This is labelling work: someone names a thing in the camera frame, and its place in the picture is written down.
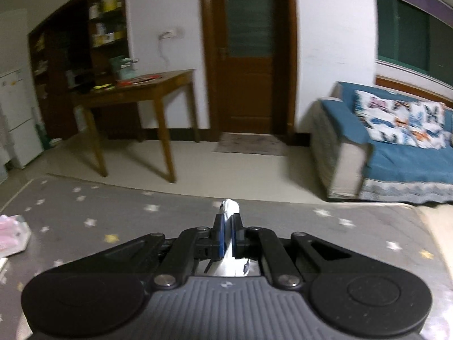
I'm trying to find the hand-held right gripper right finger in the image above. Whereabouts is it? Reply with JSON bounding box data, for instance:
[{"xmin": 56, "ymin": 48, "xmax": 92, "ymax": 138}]
[{"xmin": 229, "ymin": 212, "xmax": 354, "ymax": 289}]

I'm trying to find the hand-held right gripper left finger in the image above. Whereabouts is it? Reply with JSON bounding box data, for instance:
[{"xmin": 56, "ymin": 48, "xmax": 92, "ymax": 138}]
[{"xmin": 95, "ymin": 213, "xmax": 227, "ymax": 288}]

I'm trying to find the white garment with blue spots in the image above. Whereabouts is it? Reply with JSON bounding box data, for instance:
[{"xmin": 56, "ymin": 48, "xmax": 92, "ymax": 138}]
[{"xmin": 206, "ymin": 198, "xmax": 262, "ymax": 277}]

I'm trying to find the grey doormat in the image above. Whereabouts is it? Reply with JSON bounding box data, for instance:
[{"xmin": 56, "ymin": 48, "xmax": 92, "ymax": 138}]
[{"xmin": 212, "ymin": 132, "xmax": 289, "ymax": 157}]

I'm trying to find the grey star print tablecloth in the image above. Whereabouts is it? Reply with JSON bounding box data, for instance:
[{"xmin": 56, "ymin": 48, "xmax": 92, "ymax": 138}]
[{"xmin": 0, "ymin": 174, "xmax": 453, "ymax": 340}]

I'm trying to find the brown wooden door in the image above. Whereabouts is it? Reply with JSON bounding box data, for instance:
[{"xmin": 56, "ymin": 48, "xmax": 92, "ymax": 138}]
[{"xmin": 199, "ymin": 0, "xmax": 298, "ymax": 146}]

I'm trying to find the wooden side table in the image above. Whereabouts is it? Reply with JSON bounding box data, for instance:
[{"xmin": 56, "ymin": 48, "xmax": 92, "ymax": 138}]
[{"xmin": 71, "ymin": 69, "xmax": 200, "ymax": 184}]

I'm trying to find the red flat packet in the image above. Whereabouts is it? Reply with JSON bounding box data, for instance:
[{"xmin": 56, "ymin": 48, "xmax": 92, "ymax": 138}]
[{"xmin": 117, "ymin": 74, "xmax": 165, "ymax": 86}]

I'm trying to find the blue sofa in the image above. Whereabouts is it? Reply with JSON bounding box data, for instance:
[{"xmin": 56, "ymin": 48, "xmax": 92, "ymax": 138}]
[{"xmin": 309, "ymin": 81, "xmax": 453, "ymax": 204}]

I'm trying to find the butterfly print pillow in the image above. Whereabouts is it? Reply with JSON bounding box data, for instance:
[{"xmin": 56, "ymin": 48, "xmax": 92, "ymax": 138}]
[
  {"xmin": 412, "ymin": 101, "xmax": 448, "ymax": 150},
  {"xmin": 353, "ymin": 90, "xmax": 425, "ymax": 146}
]

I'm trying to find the teal appliance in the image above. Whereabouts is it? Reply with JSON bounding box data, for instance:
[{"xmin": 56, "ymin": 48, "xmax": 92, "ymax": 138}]
[{"xmin": 110, "ymin": 56, "xmax": 139, "ymax": 80}]

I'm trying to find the pink tissue pack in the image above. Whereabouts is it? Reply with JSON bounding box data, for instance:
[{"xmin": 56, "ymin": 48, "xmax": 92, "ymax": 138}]
[{"xmin": 0, "ymin": 214, "xmax": 32, "ymax": 258}]

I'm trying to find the row of yellow boxes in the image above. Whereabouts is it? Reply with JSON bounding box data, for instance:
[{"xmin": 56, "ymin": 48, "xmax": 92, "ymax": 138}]
[{"xmin": 92, "ymin": 31, "xmax": 124, "ymax": 47}]

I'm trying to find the white refrigerator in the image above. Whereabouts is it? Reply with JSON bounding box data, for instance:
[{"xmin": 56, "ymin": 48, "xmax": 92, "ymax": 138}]
[{"xmin": 0, "ymin": 67, "xmax": 45, "ymax": 170}]

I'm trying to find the dark wooden shelf cabinet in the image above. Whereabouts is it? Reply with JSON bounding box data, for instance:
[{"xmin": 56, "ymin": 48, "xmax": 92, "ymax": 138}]
[{"xmin": 28, "ymin": 0, "xmax": 146, "ymax": 142}]

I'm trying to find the dark green window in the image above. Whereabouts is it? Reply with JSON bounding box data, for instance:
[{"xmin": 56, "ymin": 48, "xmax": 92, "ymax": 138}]
[{"xmin": 375, "ymin": 0, "xmax": 453, "ymax": 86}]

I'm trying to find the white cable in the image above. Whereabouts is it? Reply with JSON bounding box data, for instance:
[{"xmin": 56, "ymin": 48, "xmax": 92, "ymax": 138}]
[{"xmin": 157, "ymin": 37, "xmax": 170, "ymax": 65}]

